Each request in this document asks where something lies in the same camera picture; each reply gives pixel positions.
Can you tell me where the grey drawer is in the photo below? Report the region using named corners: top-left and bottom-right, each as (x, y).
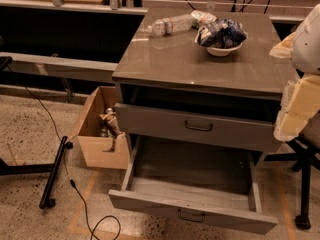
top-left (115, 103), bottom-right (282, 153)
top-left (109, 136), bottom-right (278, 235)

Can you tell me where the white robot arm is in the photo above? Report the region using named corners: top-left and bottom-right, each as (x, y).
top-left (270, 5), bottom-right (320, 142)

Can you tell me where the grey drawer cabinet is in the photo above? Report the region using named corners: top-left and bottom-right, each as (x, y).
top-left (111, 7), bottom-right (301, 198)

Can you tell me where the grey top drawer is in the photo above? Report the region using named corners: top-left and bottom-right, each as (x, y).
top-left (115, 103), bottom-right (282, 153)

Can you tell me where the white bowl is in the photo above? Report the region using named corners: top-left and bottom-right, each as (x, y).
top-left (207, 44), bottom-right (242, 57)

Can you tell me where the blue chip bag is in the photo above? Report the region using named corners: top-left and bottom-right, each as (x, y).
top-left (195, 18), bottom-right (247, 49)

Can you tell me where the crumpled white green packet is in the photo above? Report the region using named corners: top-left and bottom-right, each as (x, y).
top-left (191, 10), bottom-right (217, 28)

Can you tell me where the clear plastic water bottle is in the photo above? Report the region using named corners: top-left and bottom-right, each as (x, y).
top-left (147, 14), bottom-right (193, 36)

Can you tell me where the metal can in box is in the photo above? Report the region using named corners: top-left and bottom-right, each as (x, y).
top-left (105, 107), bottom-right (115, 114)

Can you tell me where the crumpled brown snack bag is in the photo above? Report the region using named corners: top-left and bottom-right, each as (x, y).
top-left (99, 112), bottom-right (125, 152)

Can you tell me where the cardboard box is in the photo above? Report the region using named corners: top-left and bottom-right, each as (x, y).
top-left (68, 86), bottom-right (130, 169)

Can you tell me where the black metal bar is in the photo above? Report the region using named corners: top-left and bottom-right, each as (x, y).
top-left (39, 136), bottom-right (72, 209)

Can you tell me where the black table leg base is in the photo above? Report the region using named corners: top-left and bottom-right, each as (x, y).
top-left (0, 158), bottom-right (54, 175)

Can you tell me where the grey metal rail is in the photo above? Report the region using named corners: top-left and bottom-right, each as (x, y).
top-left (0, 52), bottom-right (117, 83)

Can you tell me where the black floor cable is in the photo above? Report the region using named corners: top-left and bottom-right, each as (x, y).
top-left (6, 67), bottom-right (122, 240)

